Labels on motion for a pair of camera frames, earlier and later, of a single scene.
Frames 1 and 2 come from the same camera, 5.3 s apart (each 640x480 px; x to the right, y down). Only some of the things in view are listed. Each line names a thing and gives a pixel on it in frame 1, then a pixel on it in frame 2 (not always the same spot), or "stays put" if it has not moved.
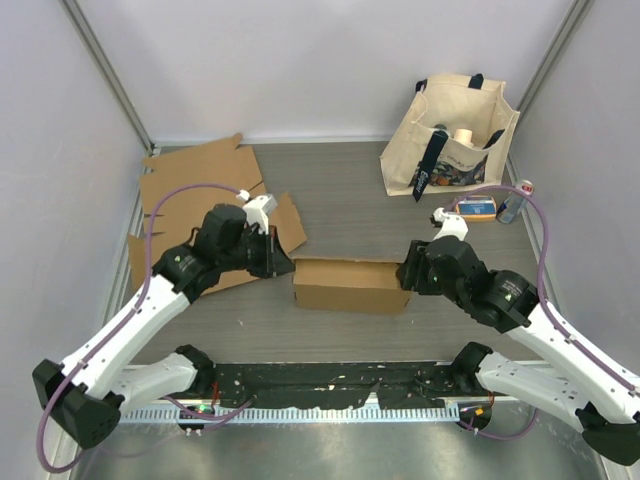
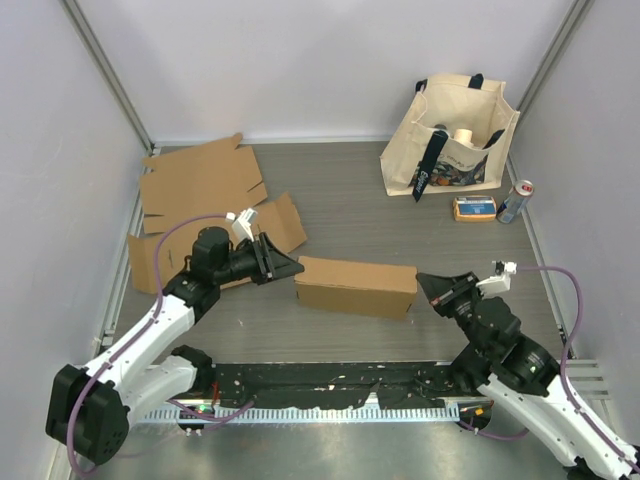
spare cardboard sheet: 181,184 stays put
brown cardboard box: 348,286 stays put
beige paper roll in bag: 464,136 stays put
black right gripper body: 429,283 to 459,307
